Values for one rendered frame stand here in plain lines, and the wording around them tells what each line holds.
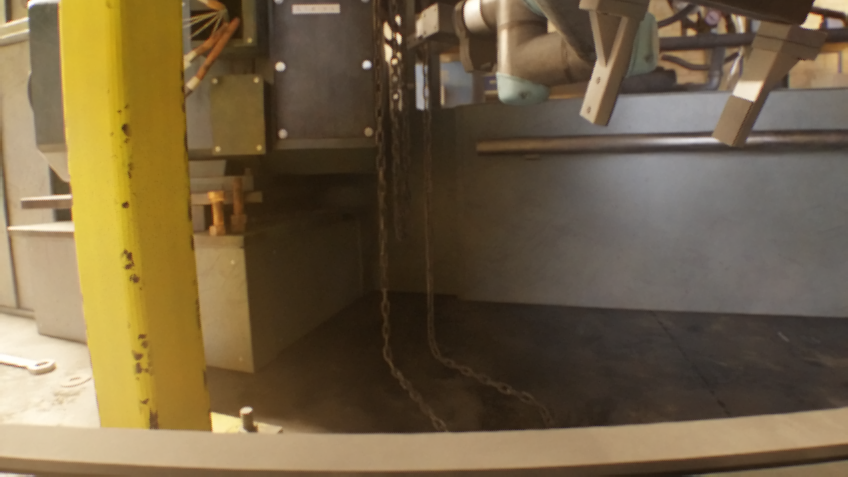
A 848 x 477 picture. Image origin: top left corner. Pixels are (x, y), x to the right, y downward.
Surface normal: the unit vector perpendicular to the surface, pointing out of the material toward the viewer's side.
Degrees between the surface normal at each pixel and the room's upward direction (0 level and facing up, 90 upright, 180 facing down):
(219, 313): 90
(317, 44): 90
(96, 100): 90
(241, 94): 90
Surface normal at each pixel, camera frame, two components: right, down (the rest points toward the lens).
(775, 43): -0.99, -0.10
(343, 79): 0.07, 0.09
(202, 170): 0.05, -0.39
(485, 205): -0.27, 0.10
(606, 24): 0.07, 0.48
